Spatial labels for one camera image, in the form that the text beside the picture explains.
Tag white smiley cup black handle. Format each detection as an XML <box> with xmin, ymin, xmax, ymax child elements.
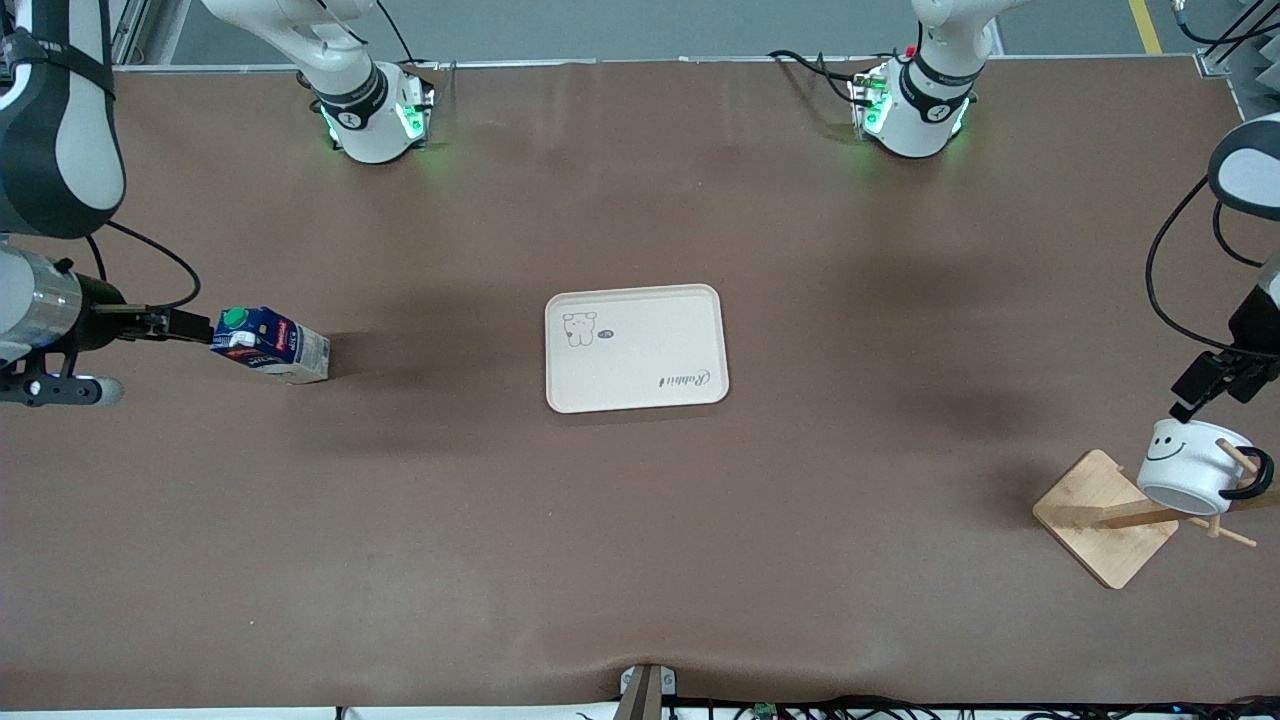
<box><xmin>1137</xmin><ymin>418</ymin><xmax>1276</xmax><ymax>517</ymax></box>

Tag blue milk carton green cap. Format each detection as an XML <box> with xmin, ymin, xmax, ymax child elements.
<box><xmin>210</xmin><ymin>306</ymin><xmax>332</xmax><ymax>386</ymax></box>

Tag cream rabbit print tray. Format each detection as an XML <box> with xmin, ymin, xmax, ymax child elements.
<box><xmin>544</xmin><ymin>284</ymin><xmax>731</xmax><ymax>415</ymax></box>

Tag wooden mug rack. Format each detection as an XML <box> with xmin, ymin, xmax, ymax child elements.
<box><xmin>1032</xmin><ymin>438</ymin><xmax>1280</xmax><ymax>591</ymax></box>

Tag metal table clamp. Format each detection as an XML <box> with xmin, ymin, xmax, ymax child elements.
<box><xmin>614</xmin><ymin>662</ymin><xmax>678</xmax><ymax>720</ymax></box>

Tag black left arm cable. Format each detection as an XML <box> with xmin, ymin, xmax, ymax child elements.
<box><xmin>1145</xmin><ymin>175</ymin><xmax>1263</xmax><ymax>363</ymax></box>

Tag aluminium frame profile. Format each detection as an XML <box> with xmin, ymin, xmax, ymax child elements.
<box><xmin>108</xmin><ymin>0</ymin><xmax>193</xmax><ymax>67</ymax></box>

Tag black right base cable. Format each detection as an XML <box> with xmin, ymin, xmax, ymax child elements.
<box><xmin>374</xmin><ymin>0</ymin><xmax>418</xmax><ymax>67</ymax></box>

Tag black base cable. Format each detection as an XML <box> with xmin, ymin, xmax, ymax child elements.
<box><xmin>374</xmin><ymin>0</ymin><xmax>418</xmax><ymax>67</ymax></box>
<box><xmin>767</xmin><ymin>48</ymin><xmax>867</xmax><ymax>109</ymax></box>

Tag black left base cable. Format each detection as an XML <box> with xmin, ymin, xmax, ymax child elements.
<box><xmin>767</xmin><ymin>48</ymin><xmax>867</xmax><ymax>109</ymax></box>

